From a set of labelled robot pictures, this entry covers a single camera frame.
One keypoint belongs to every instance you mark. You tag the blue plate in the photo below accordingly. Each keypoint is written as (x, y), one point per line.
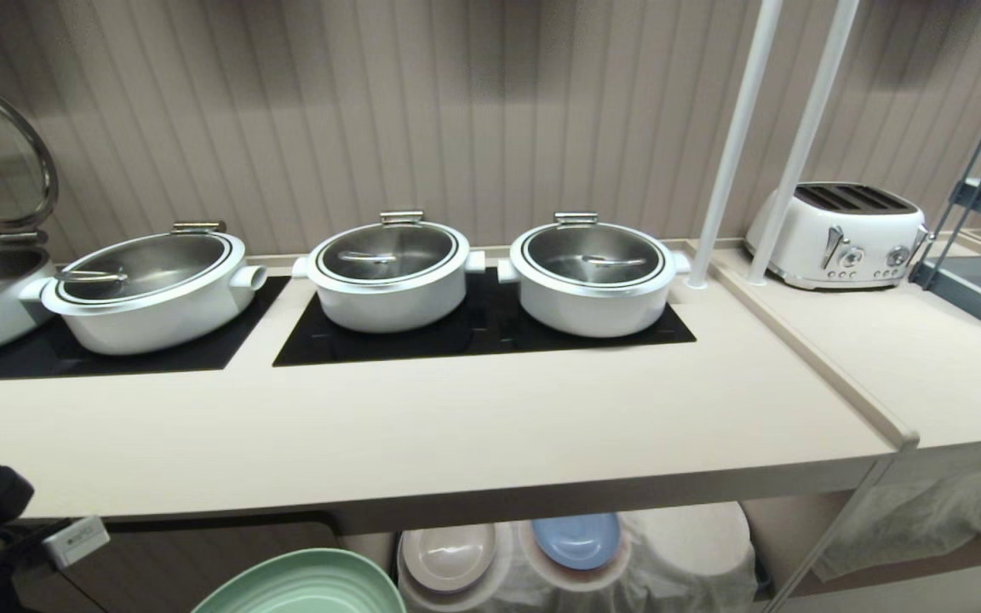
(577, 541)

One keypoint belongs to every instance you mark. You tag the beige plate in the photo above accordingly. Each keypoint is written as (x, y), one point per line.
(448, 558)

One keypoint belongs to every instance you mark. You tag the green ribbed plate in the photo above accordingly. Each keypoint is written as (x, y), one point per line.
(303, 587)

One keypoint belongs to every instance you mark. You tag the grey metal shelf rack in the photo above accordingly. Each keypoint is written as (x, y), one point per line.
(980, 289)

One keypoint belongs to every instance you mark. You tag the black induction cooktop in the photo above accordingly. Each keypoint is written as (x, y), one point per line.
(482, 336)
(39, 358)

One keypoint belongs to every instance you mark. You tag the round white chafing pot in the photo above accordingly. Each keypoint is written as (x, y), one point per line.
(388, 302)
(597, 311)

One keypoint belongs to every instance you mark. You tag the round glass pot lid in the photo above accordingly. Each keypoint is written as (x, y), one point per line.
(593, 251)
(388, 251)

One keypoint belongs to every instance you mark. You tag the white pole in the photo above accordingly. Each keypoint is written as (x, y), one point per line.
(806, 128)
(737, 128)

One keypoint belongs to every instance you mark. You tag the oval white chafing pot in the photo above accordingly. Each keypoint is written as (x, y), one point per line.
(167, 319)

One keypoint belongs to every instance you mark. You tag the oval glass pot lid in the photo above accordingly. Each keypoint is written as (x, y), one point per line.
(150, 264)

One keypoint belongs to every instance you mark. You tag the white toaster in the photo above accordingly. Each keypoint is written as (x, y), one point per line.
(831, 243)

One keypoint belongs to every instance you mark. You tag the clear plastic sheet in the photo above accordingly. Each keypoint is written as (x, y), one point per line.
(925, 519)

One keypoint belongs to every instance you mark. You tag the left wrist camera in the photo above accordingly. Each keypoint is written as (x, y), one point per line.
(75, 541)

